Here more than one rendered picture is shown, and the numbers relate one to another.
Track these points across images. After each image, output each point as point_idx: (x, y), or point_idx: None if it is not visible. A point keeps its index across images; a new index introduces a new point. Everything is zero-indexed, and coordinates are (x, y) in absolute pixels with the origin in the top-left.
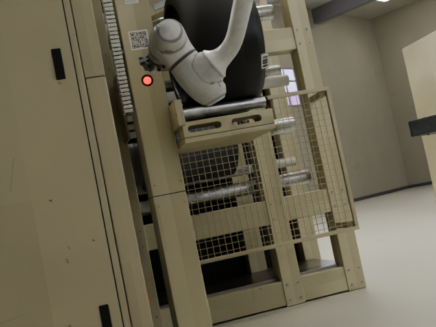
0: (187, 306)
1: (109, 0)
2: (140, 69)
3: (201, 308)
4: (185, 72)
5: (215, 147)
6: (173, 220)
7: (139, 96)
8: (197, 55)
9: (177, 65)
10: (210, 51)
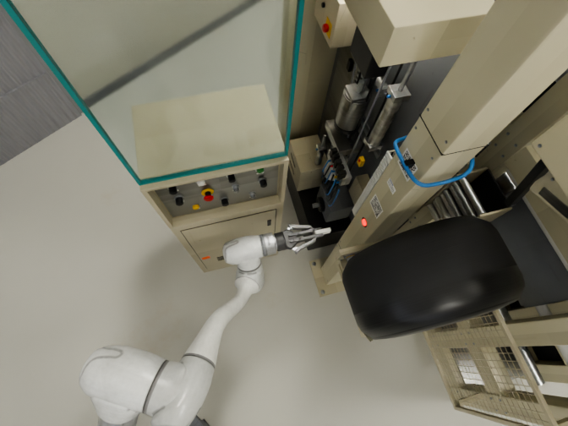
0: (327, 268)
1: (385, 163)
2: (365, 214)
3: (329, 275)
4: None
5: None
6: None
7: (357, 218)
8: (238, 273)
9: None
10: (240, 283)
